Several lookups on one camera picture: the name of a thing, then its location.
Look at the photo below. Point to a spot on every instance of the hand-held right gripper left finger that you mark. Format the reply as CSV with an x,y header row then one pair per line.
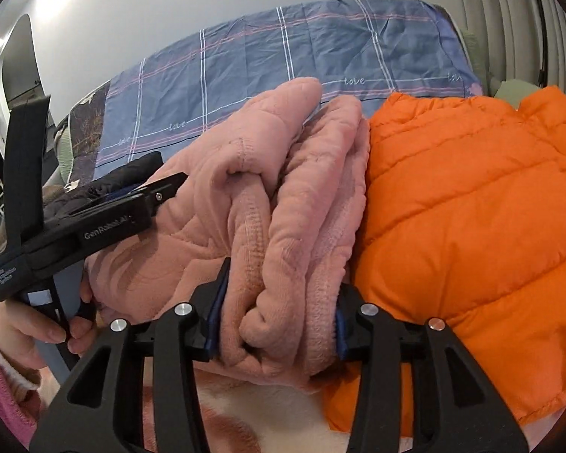
x,y
216,311

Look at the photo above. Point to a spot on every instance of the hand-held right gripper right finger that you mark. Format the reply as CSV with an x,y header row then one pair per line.
x,y
342,335

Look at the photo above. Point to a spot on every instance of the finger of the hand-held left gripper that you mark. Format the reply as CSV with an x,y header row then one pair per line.
x,y
165,191
23,174

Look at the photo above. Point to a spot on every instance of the pink quilted jacket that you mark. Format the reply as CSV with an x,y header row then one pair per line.
x,y
287,198

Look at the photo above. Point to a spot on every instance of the person's left forearm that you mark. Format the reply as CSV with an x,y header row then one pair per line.
x,y
0,396

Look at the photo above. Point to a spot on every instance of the person's left hand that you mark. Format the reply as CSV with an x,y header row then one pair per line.
x,y
28,330

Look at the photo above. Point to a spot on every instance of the black puffer garment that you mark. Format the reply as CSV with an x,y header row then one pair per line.
x,y
137,165

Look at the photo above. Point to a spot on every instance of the dark patterned quilt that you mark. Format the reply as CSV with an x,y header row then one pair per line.
x,y
82,132

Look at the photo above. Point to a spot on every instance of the cream fleece blanket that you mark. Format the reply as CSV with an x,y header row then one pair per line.
x,y
264,415

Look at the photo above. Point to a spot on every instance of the orange puffer jacket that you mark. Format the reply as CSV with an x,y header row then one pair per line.
x,y
453,245

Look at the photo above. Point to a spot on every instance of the blue plaid duvet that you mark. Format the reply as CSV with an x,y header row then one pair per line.
x,y
264,66

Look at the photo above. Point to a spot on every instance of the green pillow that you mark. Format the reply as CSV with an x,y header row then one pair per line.
x,y
514,89

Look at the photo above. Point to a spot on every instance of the grey pleated curtain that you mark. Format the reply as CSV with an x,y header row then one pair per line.
x,y
509,19

